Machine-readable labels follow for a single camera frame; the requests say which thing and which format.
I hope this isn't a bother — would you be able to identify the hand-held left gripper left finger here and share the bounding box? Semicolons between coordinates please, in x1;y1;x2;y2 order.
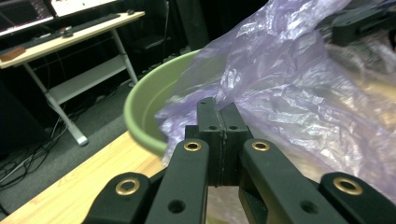
185;96;225;188

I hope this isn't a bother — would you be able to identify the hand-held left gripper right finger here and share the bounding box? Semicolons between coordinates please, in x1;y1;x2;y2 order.
219;102;254;187

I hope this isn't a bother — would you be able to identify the purple plastic bag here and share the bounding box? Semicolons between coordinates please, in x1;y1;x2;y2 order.
154;0;396;206

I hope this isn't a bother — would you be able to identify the green plastic bin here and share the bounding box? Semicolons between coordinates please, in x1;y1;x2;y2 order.
123;49;202;158

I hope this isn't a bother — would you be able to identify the dark chair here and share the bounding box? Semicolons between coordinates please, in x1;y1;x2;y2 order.
130;0;176;74

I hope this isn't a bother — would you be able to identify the black keyboard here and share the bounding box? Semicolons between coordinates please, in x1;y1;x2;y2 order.
29;12;121;43

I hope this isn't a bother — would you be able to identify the bright monitor screen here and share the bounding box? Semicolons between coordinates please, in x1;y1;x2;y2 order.
50;0;119;18

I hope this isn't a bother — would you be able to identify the dark laptop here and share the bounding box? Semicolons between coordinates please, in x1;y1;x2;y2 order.
0;0;58;37

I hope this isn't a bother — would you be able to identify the white frame desk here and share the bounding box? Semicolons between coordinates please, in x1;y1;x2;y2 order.
0;10;147;147

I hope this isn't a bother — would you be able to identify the bundle of floor cables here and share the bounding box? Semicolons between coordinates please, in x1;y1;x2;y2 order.
0;122;69;192

